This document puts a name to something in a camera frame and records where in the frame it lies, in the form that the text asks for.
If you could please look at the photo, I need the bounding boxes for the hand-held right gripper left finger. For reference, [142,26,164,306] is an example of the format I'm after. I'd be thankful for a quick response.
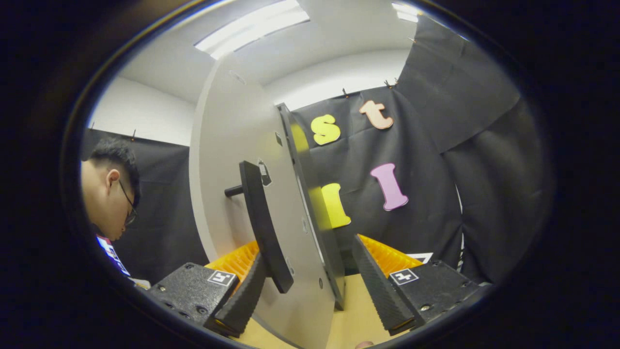
[148,240,268,339]

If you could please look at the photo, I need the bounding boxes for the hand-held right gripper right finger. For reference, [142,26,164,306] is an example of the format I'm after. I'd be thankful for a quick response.
[351,234,491,336]

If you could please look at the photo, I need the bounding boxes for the black cabinet door handle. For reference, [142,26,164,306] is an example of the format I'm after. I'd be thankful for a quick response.
[224,160,295,294]

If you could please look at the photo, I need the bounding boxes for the beige cabinet door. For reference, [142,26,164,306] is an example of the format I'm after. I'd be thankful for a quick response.
[188,52,340,349]

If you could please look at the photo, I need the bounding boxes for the black-framed glasses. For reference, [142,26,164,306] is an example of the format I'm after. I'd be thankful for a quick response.
[118,178,139,227]

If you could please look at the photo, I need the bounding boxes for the person's head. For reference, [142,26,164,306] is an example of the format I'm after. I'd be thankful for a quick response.
[79,138,141,243]

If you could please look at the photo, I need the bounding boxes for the black backdrop cloth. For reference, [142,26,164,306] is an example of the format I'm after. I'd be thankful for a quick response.
[80,15,554,286]

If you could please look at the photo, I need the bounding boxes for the ceiling light panel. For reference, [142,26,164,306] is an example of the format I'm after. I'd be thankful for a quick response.
[391,2,420,23]
[194,0,311,61]

